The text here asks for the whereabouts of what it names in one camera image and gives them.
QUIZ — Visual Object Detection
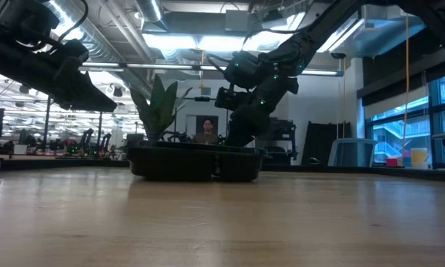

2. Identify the black divided plastic tray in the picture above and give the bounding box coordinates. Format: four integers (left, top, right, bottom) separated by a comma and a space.
127, 139, 268, 183

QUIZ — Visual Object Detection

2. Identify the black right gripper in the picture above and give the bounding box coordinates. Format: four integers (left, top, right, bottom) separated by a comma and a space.
224, 73, 300, 147

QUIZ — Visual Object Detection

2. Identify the long ceiling light bar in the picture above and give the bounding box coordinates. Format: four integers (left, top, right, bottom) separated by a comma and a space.
79, 61, 231, 72
300, 67, 345, 78

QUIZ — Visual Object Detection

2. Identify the black aluminium table frame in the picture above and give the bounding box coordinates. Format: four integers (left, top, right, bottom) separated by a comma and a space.
0, 155, 445, 182

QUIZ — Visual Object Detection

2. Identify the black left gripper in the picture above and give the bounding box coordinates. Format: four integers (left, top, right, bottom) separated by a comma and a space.
7, 44, 119, 113

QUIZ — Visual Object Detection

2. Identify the green snake plant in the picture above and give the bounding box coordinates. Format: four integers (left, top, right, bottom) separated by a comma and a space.
129, 73, 194, 142

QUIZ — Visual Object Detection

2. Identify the white grey office chair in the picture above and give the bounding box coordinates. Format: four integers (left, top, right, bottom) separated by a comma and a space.
327, 137, 378, 168

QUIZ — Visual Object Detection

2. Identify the yellow white cup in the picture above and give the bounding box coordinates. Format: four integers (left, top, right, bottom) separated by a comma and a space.
410, 147, 430, 170

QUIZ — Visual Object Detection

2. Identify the black equipment cabinet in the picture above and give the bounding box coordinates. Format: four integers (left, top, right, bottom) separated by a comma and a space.
266, 118, 298, 166

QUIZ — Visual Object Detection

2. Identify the black background station frame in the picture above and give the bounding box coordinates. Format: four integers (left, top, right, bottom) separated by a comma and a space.
42, 94, 105, 156

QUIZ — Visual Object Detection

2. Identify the black leaning panel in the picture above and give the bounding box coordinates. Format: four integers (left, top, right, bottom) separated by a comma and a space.
301, 121, 352, 166

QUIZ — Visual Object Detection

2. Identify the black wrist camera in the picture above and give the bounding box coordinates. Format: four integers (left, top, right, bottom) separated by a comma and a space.
54, 38, 90, 72
214, 87, 246, 112

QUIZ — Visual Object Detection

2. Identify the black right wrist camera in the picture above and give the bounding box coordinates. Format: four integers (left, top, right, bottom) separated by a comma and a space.
214, 87, 246, 112

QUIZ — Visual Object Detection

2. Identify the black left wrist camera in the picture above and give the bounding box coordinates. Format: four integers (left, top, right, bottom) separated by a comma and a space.
54, 38, 90, 72

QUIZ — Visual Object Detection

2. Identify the round silver air duct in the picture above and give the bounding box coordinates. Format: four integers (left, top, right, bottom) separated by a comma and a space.
134, 0, 165, 24

